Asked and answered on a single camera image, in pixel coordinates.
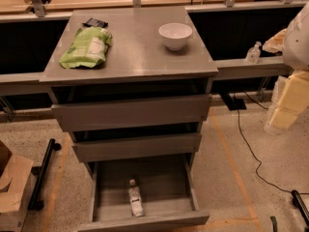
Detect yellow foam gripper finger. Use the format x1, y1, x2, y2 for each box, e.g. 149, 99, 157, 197
264, 71, 309, 134

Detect clear plastic bottle with label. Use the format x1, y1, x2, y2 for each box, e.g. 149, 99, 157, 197
128, 179, 145, 218

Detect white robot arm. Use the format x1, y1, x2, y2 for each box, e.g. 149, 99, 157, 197
263, 3, 309, 134

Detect clear pump dispenser bottle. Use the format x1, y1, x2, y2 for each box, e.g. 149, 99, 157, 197
245, 42, 262, 64

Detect grey top drawer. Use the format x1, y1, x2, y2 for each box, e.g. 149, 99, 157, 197
52, 94, 210, 131

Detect grey drawer cabinet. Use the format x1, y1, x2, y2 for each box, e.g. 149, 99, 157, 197
39, 6, 220, 166

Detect grey open bottom drawer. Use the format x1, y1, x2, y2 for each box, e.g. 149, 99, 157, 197
78, 155, 210, 232

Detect grey middle drawer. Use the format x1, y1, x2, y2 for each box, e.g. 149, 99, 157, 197
73, 132, 202, 162

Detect black bar at right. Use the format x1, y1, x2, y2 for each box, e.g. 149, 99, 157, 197
292, 189, 309, 225

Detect white bowl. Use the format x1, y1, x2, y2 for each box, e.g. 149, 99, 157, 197
158, 23, 193, 50

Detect green snack bag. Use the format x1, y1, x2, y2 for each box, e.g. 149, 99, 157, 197
59, 27, 113, 69

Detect small black packet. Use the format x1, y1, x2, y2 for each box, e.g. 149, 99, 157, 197
83, 17, 108, 28

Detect black metal bar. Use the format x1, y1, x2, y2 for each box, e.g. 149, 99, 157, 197
28, 138, 62, 211

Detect brown cardboard box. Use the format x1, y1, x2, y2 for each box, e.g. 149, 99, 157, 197
0, 140, 37, 232

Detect black floor cable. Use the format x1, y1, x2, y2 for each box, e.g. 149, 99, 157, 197
236, 92, 309, 195

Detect grey metal rail shelf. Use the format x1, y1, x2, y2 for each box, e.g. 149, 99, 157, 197
214, 56, 293, 80

